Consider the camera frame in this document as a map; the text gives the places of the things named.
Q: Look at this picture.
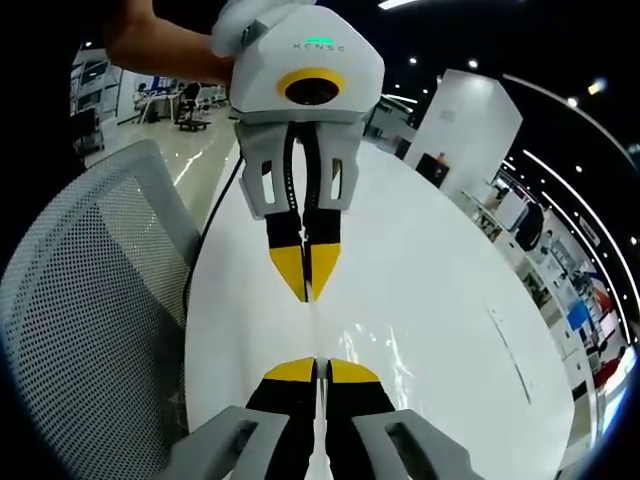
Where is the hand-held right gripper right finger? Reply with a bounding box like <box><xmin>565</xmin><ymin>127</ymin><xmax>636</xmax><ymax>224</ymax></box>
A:
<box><xmin>322</xmin><ymin>357</ymin><xmax>484</xmax><ymax>480</ymax></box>

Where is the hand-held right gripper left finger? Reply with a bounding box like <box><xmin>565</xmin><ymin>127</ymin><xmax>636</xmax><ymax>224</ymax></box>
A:
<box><xmin>164</xmin><ymin>356</ymin><xmax>319</xmax><ymax>480</ymax></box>

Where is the clear food packaging bag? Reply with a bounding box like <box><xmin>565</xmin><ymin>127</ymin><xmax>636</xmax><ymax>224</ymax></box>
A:
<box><xmin>298</xmin><ymin>227</ymin><xmax>419</xmax><ymax>480</ymax></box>

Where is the black box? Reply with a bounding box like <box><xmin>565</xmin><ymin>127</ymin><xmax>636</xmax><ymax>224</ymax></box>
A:
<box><xmin>415</xmin><ymin>152</ymin><xmax>450</xmax><ymax>190</ymax></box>

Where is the black office chair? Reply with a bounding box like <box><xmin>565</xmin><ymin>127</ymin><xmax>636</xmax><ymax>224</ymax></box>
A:
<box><xmin>175</xmin><ymin>81</ymin><xmax>211</xmax><ymax>133</ymax></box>

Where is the wide white pillar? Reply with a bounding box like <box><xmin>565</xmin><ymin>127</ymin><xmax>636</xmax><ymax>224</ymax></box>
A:
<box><xmin>403</xmin><ymin>68</ymin><xmax>524</xmax><ymax>201</ymax></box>

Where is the grey mesh office chair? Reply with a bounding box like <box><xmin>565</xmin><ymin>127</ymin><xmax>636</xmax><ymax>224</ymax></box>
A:
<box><xmin>0</xmin><ymin>138</ymin><xmax>201</xmax><ymax>480</ymax></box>

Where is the white cabinet row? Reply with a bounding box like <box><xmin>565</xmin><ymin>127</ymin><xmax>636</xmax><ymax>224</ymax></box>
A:
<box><xmin>462</xmin><ymin>164</ymin><xmax>636</xmax><ymax>401</ymax></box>

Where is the blue chair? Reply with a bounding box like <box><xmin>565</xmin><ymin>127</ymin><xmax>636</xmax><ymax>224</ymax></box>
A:
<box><xmin>567</xmin><ymin>303</ymin><xmax>595</xmax><ymax>332</ymax></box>

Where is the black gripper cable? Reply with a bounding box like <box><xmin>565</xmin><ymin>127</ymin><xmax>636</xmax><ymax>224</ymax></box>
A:
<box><xmin>182</xmin><ymin>152</ymin><xmax>247</xmax><ymax>326</ymax></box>

